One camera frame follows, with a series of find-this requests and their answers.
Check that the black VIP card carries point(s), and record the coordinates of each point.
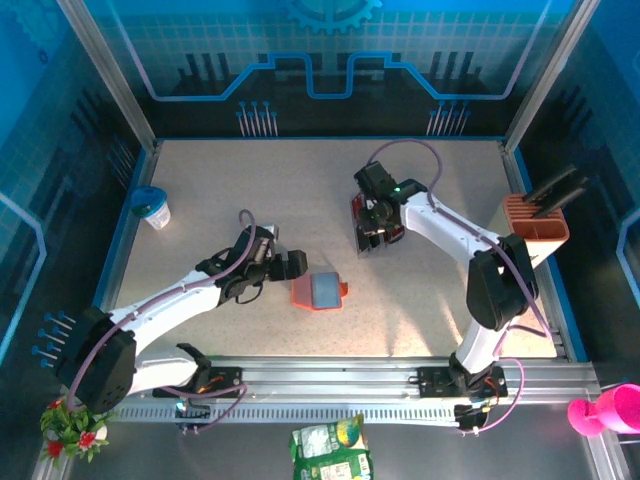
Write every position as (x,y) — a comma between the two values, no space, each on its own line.
(378,242)
(364,245)

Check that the white cup blue lid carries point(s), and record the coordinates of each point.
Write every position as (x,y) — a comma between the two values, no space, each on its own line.
(155,215)

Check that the orange felt card holder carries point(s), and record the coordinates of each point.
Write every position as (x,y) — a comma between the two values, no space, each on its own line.
(325,290)

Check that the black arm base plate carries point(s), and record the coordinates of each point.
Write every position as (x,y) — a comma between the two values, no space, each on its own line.
(432,382)
(225,377)

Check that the green snack bag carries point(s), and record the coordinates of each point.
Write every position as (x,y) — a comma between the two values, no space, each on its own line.
(335,470)
(325,437)

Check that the white orange knife block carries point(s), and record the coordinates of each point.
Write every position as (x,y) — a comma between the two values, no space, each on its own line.
(540,232)

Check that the black knife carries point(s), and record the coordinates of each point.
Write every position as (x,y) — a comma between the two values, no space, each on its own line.
(555,182)
(565,197)

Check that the pink plastic cup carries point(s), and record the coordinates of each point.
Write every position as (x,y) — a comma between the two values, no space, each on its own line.
(615,410)

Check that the artificial plant red flowers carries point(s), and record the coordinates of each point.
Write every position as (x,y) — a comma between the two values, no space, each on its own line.
(75,425)

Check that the aluminium mounting rail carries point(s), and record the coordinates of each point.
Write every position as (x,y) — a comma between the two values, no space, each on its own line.
(325,380)

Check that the clear acrylic card display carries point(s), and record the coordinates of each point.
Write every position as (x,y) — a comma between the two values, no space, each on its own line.
(367,250)

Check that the red VIP card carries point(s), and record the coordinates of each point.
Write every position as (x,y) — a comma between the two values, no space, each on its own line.
(356,207)
(395,233)

